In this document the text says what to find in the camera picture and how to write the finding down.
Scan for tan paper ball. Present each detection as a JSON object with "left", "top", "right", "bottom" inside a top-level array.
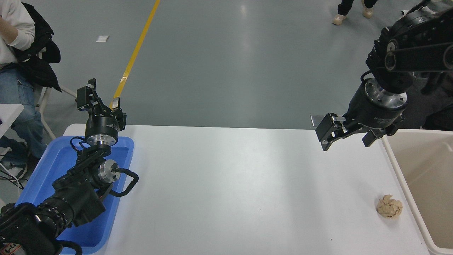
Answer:
[{"left": 376, "top": 194, "right": 403, "bottom": 219}]

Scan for seated person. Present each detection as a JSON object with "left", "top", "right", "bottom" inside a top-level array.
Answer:
[{"left": 0, "top": 0, "right": 48, "bottom": 179}]

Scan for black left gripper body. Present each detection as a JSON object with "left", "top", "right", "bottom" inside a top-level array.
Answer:
[{"left": 85, "top": 112, "right": 120, "bottom": 140}]

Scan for small white table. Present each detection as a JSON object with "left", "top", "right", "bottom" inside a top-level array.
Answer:
[{"left": 0, "top": 104, "right": 24, "bottom": 138}]

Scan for person's hand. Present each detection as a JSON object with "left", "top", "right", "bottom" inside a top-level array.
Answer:
[{"left": 0, "top": 17, "right": 19, "bottom": 45}]

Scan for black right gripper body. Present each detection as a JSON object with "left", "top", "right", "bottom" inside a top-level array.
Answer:
[{"left": 344, "top": 82, "right": 405, "bottom": 129}]

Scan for yellow floor tape line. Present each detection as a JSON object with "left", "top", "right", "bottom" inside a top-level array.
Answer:
[{"left": 109, "top": 0, "right": 161, "bottom": 109}]

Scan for black jacket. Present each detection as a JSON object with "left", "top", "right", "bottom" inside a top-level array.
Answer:
[{"left": 12, "top": 3, "right": 63, "bottom": 93}]

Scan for blue plastic tray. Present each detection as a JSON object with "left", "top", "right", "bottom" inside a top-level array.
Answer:
[{"left": 16, "top": 136, "right": 135, "bottom": 255}]

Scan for walking person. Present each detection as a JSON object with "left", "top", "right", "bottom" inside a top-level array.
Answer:
[{"left": 332, "top": 0, "right": 378, "bottom": 26}]

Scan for black floor cables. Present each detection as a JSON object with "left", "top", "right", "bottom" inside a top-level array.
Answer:
[{"left": 0, "top": 161, "right": 28, "bottom": 190}]

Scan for large pale bin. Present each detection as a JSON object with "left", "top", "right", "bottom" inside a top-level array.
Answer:
[{"left": 380, "top": 128, "right": 453, "bottom": 255}]

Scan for white frame chair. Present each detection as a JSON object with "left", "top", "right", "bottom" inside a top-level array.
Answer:
[{"left": 35, "top": 48, "right": 78, "bottom": 140}]

